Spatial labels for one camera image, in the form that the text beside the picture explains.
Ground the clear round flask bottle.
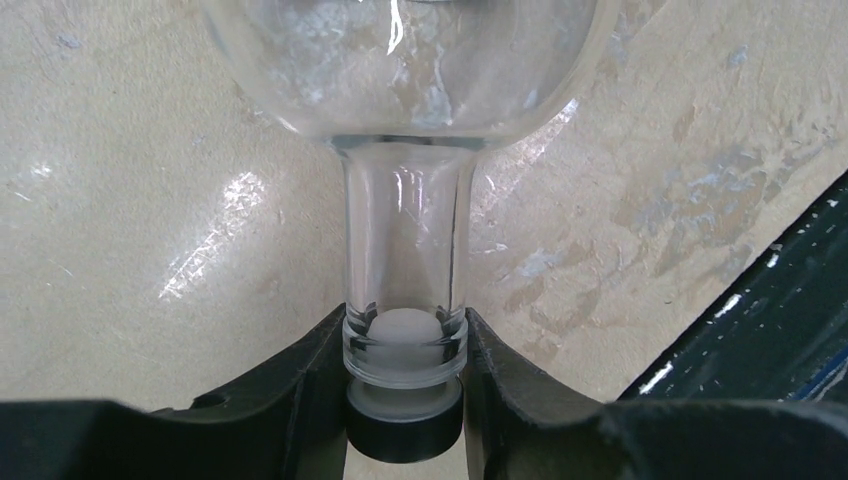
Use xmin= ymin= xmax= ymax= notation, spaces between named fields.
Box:
xmin=201 ymin=1 xmax=619 ymax=463

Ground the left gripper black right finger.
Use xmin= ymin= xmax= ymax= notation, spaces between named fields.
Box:
xmin=462 ymin=310 xmax=847 ymax=479

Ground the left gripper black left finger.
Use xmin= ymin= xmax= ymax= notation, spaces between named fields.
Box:
xmin=1 ymin=307 xmax=348 ymax=479

